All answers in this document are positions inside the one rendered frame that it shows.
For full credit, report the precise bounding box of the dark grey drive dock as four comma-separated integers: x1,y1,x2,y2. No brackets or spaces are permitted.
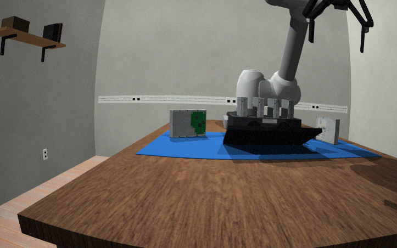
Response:
228,114,301,127

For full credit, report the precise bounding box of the status display screen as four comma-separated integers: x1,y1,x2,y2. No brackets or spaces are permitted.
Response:
223,125,322,145

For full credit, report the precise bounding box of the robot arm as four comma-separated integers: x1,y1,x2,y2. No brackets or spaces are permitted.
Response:
236,0,309,114

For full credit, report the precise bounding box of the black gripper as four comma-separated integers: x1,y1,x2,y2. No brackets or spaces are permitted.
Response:
302,0,374,53

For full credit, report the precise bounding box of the blue flat mat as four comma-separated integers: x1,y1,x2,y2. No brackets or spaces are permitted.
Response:
136,130,382,160

